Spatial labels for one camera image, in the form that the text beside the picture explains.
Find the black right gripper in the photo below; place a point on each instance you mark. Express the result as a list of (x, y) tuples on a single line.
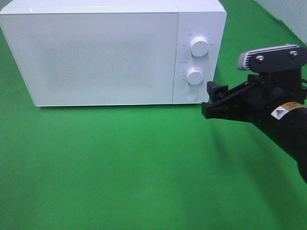
[(245, 102)]

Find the round white door release button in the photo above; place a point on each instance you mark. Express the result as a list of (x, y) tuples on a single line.
[(191, 95)]

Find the white microwave knob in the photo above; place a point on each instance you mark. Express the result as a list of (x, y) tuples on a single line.
[(199, 46), (194, 76)]

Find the white microwave door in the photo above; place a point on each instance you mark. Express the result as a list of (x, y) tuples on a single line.
[(95, 59)]

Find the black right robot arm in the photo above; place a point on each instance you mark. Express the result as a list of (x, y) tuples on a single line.
[(277, 113)]

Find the white microwave oven body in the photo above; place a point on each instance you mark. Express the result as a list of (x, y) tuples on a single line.
[(195, 18)]

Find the green table cloth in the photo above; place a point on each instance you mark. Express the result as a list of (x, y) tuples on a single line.
[(137, 167)]

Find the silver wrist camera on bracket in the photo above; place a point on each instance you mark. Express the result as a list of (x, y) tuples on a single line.
[(276, 61)]

